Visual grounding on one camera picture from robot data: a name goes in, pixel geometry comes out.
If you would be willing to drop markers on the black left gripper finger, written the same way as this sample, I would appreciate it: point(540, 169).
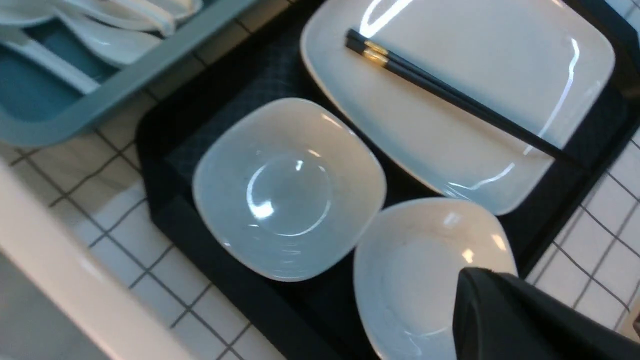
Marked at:
point(498, 316)

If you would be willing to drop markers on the white bowl tray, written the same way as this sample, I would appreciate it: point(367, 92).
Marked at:
point(288, 190)
point(406, 267)

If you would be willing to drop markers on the large white rectangular plate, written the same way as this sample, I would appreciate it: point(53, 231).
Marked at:
point(537, 62)

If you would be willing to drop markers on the black chopstick pair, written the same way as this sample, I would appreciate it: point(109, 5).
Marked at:
point(411, 73)

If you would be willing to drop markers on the black serving tray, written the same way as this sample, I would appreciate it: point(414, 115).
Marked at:
point(317, 319)

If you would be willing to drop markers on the large white plastic bin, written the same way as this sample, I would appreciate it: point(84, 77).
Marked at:
point(58, 264)

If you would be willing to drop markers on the white spoons in bin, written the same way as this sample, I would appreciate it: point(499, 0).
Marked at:
point(117, 31)

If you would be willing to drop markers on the teal plastic bin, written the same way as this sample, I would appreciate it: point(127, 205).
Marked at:
point(67, 90)

